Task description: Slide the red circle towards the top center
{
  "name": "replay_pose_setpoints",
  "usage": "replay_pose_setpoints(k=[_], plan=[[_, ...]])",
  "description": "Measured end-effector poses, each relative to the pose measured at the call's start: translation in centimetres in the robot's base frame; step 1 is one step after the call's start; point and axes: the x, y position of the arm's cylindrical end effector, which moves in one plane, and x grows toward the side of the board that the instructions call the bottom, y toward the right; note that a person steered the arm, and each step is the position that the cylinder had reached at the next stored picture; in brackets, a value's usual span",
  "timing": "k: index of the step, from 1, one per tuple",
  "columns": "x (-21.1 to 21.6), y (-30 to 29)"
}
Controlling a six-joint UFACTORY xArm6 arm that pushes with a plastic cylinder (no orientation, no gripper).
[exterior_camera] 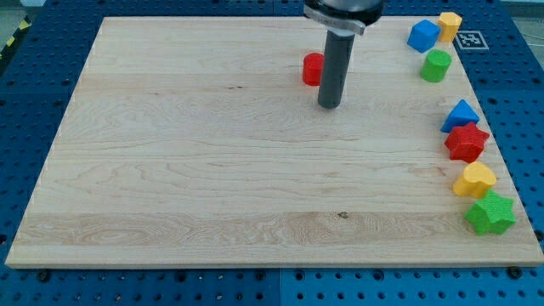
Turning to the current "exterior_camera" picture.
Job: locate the blue cube block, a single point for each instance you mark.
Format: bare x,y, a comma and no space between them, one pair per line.
423,36

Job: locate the green cylinder block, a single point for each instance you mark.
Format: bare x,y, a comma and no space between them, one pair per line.
435,66

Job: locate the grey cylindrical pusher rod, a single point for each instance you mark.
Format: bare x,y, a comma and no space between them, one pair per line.
337,54

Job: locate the green star block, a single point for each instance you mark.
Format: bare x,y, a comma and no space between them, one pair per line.
492,213

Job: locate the white fiducial marker tag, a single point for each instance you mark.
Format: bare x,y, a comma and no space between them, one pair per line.
471,40

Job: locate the yellow hexagon block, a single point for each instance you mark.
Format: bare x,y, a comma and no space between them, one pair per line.
449,23

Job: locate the wooden board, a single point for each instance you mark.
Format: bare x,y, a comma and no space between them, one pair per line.
192,142

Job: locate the yellow heart block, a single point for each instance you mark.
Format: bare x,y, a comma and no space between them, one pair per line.
476,179

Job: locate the red cylinder block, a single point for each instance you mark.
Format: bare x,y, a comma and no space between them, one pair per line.
312,68

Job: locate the red star block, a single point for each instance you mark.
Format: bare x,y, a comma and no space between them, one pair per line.
466,143

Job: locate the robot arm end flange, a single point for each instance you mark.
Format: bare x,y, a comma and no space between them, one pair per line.
344,17

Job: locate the blue triangle block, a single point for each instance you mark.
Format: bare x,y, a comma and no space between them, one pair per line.
461,115

